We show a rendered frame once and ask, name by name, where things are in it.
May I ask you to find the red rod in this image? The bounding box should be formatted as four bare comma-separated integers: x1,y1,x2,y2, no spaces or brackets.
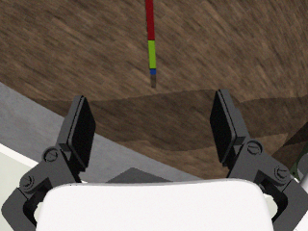
145,0,155,39

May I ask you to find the small blue block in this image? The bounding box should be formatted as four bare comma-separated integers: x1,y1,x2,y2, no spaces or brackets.
150,68,156,74

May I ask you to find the lime green rod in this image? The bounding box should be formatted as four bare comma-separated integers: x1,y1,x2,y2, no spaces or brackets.
148,39,156,68

